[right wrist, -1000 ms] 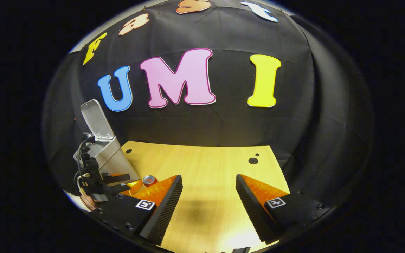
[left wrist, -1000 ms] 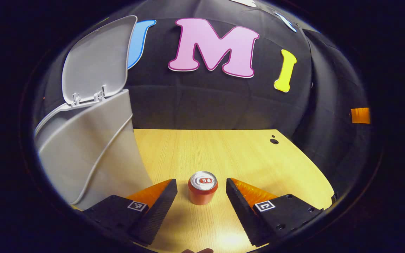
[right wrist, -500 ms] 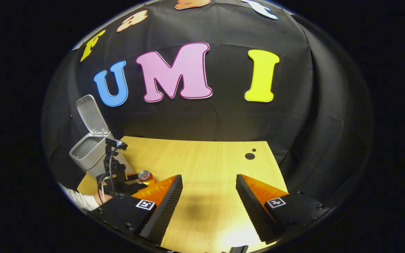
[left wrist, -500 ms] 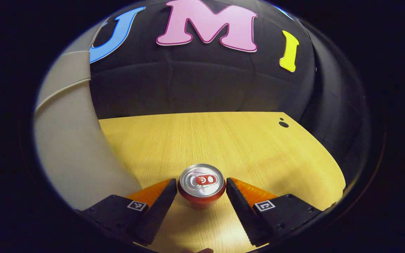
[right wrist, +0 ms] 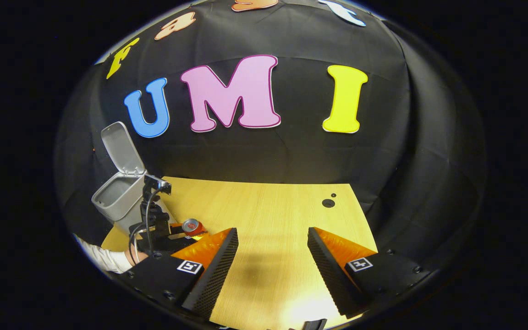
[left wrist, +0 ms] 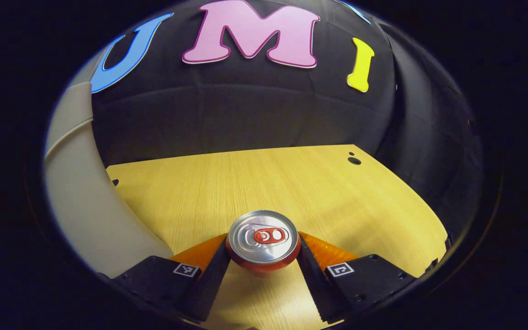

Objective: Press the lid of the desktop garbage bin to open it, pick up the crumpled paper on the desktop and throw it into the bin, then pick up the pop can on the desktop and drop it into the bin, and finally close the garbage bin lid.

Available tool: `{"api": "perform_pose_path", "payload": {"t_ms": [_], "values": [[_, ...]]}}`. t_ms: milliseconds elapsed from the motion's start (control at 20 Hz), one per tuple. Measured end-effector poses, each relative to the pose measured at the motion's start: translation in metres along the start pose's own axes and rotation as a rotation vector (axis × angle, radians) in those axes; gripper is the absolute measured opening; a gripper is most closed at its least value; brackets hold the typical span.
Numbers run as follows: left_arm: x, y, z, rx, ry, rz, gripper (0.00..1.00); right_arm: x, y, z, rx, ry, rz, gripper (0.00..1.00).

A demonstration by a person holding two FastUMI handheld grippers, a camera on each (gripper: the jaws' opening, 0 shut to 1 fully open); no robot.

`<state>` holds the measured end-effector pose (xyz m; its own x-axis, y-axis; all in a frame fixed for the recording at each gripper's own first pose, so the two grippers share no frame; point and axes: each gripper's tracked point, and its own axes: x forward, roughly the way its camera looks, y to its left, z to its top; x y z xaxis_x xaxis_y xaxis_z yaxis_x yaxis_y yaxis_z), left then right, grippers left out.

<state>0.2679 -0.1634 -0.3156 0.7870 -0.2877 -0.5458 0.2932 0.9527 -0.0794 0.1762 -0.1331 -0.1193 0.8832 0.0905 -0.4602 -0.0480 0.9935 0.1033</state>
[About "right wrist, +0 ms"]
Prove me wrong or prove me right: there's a wooden desktop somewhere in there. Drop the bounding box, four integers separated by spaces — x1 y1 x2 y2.
101 176 379 330

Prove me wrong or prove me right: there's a black backdrop cloth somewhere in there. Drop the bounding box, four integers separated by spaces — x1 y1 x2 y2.
53 0 489 275

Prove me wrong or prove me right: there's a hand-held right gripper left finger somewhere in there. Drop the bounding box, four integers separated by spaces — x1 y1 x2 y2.
122 228 239 320

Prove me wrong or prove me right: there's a red pop can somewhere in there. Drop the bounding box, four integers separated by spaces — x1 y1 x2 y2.
181 218 207 237

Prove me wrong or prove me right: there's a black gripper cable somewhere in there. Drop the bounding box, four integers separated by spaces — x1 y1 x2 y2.
129 188 161 264

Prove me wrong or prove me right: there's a white desktop garbage bin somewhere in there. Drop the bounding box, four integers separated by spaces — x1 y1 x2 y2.
91 121 175 237

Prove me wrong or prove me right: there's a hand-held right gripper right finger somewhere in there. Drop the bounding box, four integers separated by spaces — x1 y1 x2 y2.
308 227 432 319

